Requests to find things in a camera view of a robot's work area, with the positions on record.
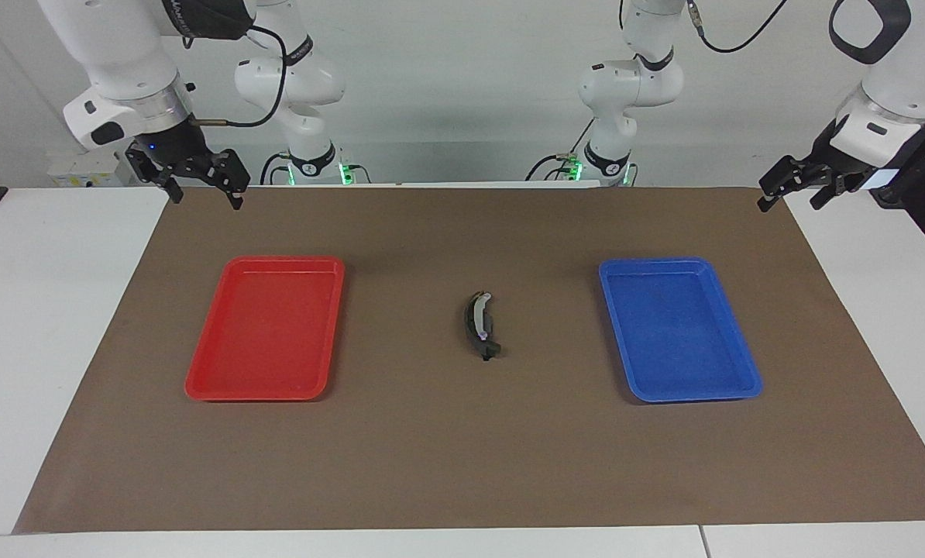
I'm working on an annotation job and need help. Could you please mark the curved brake shoe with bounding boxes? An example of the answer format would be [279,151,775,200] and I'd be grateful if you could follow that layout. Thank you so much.
[462,291,504,363]

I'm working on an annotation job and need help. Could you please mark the brown table mat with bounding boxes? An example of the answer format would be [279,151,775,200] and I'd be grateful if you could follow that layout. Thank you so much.
[13,186,925,536]

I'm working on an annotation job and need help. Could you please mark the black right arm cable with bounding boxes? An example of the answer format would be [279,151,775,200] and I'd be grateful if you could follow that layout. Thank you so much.
[190,23,287,129]

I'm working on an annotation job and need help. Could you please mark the black base cable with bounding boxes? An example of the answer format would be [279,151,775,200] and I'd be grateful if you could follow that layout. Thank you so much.
[260,152,293,187]
[525,116,597,184]

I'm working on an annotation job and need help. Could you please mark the blue plastic tray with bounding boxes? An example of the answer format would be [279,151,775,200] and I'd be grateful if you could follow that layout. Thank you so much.
[598,257,763,403]

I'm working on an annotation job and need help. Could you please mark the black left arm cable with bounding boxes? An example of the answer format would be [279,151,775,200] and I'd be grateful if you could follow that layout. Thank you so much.
[683,0,789,56]

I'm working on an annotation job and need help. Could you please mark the red plastic tray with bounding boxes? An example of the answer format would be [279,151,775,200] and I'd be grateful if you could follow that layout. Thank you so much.
[184,257,346,402]

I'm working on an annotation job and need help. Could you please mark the white wall box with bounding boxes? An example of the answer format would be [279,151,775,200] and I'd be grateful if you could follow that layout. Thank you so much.
[48,147,142,188]

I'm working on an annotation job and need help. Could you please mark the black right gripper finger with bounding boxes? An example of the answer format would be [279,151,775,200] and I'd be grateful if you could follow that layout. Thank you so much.
[210,149,251,211]
[126,146,185,205]

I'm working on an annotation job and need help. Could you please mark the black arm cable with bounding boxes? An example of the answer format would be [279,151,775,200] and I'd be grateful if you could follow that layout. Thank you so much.
[683,0,789,56]
[190,23,287,129]

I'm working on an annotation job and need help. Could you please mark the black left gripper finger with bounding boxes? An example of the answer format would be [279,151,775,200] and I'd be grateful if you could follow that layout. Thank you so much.
[757,155,805,213]
[810,177,848,211]

